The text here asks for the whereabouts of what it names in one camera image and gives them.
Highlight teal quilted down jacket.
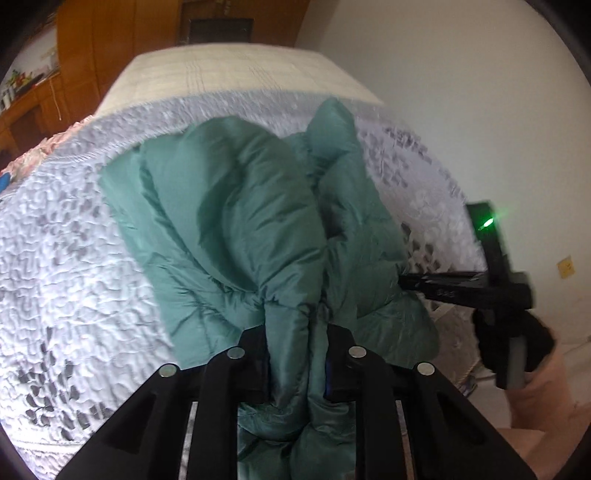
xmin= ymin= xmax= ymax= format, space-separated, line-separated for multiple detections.
xmin=99 ymin=99 xmax=439 ymax=479

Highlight pink padded sleeve forearm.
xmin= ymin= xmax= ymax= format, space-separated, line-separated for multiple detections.
xmin=499 ymin=321 xmax=590 ymax=479

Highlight right black gloved hand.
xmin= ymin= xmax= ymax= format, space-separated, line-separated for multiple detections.
xmin=471 ymin=307 xmax=556 ymax=377

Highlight grey leaf-pattern bedspread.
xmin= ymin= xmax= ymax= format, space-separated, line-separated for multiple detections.
xmin=1 ymin=91 xmax=484 ymax=479

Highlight cream quilted mattress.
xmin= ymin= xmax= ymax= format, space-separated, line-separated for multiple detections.
xmin=94 ymin=43 xmax=383 ymax=117

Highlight blue cloth item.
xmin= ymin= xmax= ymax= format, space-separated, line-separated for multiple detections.
xmin=0 ymin=172 xmax=11 ymax=192

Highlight pink floral blanket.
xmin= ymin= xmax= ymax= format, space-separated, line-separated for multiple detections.
xmin=1 ymin=115 xmax=93 ymax=191

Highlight wooden desk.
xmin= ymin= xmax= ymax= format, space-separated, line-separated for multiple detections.
xmin=1 ymin=73 xmax=71 ymax=159

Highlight wooden wardrobe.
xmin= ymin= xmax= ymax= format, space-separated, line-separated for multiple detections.
xmin=57 ymin=0 xmax=310 ymax=120

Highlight yellow wall socket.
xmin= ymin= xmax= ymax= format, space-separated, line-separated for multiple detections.
xmin=557 ymin=256 xmax=575 ymax=279

